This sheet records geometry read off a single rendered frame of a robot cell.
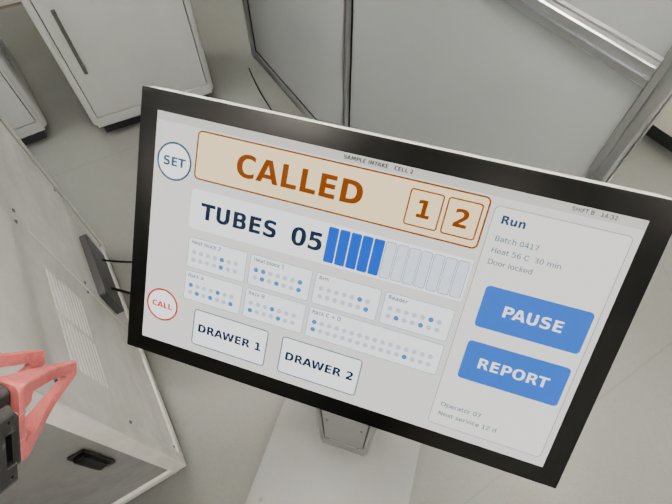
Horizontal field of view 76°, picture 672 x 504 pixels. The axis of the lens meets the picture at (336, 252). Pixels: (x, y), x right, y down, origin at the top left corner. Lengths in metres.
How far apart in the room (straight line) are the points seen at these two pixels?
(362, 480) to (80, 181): 1.75
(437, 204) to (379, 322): 0.14
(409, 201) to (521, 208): 0.10
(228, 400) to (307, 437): 0.30
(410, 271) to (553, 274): 0.13
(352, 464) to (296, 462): 0.17
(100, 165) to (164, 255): 1.85
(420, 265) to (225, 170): 0.22
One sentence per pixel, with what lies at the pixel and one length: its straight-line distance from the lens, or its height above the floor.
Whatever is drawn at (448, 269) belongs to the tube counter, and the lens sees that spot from 0.43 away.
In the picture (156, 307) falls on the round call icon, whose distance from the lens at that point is 0.56.
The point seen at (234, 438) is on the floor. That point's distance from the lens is 1.54.
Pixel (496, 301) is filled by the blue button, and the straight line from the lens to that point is 0.45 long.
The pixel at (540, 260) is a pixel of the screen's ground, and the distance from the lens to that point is 0.44.
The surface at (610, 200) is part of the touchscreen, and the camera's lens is 0.44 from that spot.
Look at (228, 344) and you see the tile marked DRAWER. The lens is 0.53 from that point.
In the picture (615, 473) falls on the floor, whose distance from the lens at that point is 1.71.
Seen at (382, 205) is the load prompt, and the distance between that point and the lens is 0.42.
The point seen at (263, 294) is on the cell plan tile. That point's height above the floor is 1.05.
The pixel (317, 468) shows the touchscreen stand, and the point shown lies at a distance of 1.45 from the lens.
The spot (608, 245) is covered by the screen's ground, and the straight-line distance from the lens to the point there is 0.45.
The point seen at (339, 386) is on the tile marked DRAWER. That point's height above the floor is 0.99.
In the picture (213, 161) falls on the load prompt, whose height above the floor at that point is 1.15.
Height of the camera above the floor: 1.48
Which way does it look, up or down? 56 degrees down
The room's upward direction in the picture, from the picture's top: straight up
